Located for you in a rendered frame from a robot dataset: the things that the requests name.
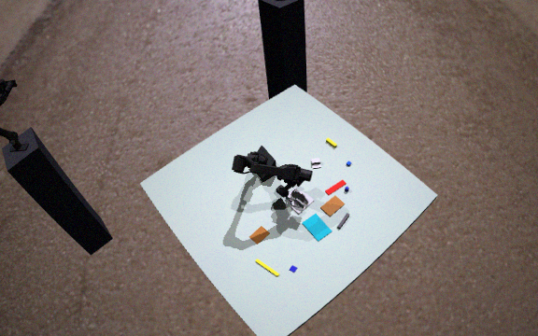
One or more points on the yellow flat bar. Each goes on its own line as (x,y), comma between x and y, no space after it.
(266,267)

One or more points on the red flat bar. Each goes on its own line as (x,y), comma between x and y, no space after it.
(337,186)

